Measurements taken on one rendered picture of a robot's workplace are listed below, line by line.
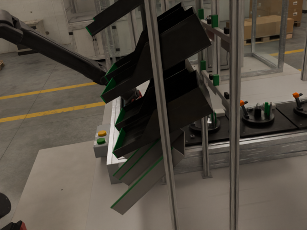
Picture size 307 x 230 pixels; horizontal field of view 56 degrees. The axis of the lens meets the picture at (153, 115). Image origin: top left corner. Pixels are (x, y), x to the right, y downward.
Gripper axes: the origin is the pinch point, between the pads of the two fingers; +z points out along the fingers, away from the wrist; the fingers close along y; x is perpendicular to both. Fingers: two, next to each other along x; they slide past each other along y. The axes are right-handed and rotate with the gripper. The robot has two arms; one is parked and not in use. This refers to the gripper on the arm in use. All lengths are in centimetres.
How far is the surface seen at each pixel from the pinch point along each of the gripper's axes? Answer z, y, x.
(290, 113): 51, 0, -43
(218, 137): 28.0, -10.7, -14.1
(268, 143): 42, -17, -27
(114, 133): 1.0, 9.1, 21.8
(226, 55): 53, 103, -46
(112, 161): 1.1, -14.7, 21.8
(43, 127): 0, 229, 172
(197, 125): 22.1, -2.1, -10.1
